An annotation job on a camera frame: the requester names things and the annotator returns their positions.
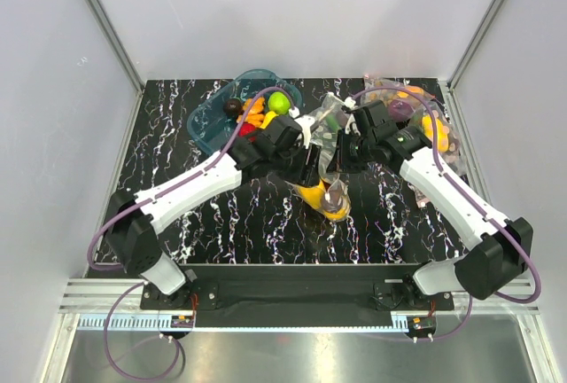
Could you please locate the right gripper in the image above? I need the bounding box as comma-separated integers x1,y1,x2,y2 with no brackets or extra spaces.
327,129,375,175

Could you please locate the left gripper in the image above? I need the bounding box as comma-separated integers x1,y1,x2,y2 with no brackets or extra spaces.
272,140,322,189

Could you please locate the polka dot zip bag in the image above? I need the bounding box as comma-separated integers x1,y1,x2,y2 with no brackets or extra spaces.
285,134,353,223

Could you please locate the dark red fake plum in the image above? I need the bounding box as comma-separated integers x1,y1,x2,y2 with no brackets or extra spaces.
322,191,346,213

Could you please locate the yellow fake bell pepper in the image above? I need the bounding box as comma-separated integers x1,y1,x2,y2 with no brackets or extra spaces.
294,179,327,213

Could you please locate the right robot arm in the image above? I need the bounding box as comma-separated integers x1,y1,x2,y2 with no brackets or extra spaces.
328,102,533,309

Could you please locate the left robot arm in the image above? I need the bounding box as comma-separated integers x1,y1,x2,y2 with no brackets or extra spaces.
102,115,320,309

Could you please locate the green patterned zip bag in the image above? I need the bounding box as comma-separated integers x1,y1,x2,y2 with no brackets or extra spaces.
309,92,356,152

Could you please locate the yellow fake pear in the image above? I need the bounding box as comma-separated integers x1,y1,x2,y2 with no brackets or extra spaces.
260,111,278,129

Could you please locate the yellow fake lemon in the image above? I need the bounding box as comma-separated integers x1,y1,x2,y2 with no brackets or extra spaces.
323,207,350,223

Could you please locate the red fake pomegranate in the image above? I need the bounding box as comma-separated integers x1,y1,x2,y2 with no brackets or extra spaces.
238,122,258,139

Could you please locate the green fake apple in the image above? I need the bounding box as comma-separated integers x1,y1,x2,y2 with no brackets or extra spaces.
268,91,291,114

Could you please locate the zip bag with purple food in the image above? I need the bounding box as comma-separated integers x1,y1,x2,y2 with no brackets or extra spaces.
360,76,434,123

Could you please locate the orange fake ginger piece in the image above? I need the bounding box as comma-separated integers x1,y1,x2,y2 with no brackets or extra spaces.
243,97,265,114

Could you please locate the dark brown fake fruit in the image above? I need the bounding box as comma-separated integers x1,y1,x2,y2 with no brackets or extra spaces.
222,98,243,119

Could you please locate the zip bag with yellow food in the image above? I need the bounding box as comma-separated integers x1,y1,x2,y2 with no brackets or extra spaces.
410,104,465,176

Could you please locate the teal transparent plastic tub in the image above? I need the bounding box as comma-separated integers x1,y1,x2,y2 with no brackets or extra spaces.
187,69,304,156

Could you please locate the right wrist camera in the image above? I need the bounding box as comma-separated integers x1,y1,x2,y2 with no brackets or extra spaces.
342,97,357,134

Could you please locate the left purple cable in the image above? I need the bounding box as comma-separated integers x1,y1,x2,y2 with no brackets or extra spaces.
86,85,302,379

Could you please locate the purple cable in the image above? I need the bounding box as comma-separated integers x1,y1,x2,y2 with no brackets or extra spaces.
343,85,544,342
86,85,302,379

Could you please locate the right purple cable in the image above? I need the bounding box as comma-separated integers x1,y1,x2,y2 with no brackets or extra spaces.
343,85,544,342

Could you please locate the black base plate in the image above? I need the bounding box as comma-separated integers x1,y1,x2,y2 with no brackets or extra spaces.
148,264,450,309

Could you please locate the aluminium frame post right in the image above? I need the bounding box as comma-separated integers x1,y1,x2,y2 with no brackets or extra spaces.
447,0,507,90

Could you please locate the aluminium frame post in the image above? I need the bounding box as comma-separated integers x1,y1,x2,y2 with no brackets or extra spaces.
447,0,507,90
85,0,145,94

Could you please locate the aluminium front rail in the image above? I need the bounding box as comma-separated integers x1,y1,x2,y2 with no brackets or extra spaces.
57,278,541,335

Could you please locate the aluminium frame post left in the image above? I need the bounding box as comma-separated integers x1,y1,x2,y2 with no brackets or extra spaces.
85,0,145,94

